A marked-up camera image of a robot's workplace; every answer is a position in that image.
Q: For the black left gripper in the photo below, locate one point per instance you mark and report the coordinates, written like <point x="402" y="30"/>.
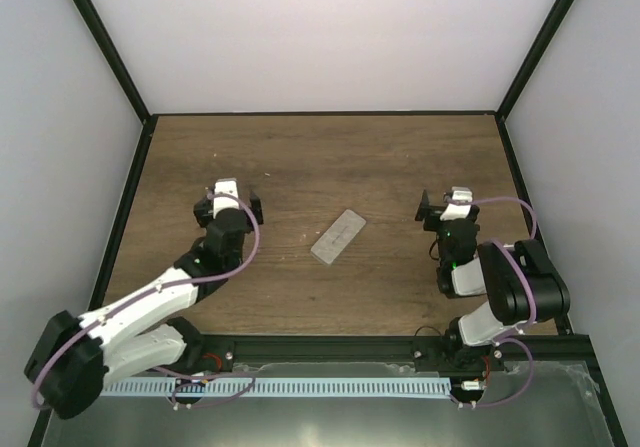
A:
<point x="204" y="211"/>

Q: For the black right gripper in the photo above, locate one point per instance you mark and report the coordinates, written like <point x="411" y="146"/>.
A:
<point x="424" y="209"/>

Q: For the grey case green lining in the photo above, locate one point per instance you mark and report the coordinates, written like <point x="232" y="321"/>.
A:
<point x="337" y="237"/>

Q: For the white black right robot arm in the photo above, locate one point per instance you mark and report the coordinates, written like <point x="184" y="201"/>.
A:
<point x="521" y="284"/>

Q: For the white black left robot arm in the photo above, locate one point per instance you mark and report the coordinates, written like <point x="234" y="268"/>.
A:
<point x="77" y="357"/>

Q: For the grey metal front panel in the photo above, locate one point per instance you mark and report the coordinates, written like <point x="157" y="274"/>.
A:
<point x="527" y="404"/>

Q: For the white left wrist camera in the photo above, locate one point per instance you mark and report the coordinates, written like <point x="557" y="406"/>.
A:
<point x="225" y="195"/>

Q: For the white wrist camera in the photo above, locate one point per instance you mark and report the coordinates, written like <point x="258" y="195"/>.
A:
<point x="458" y="204"/>
<point x="225" y="195"/>

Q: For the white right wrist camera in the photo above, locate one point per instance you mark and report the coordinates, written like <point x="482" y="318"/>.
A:
<point x="458" y="204"/>

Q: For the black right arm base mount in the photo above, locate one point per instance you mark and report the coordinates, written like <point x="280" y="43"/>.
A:
<point x="435" y="353"/>

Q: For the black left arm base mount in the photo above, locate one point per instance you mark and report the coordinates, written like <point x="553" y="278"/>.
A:
<point x="214" y="354"/>

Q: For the light blue slotted cable duct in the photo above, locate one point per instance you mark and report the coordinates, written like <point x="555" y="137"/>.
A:
<point x="400" y="387"/>

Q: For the black aluminium frame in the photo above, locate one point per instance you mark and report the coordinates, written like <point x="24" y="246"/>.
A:
<point x="308" y="168"/>

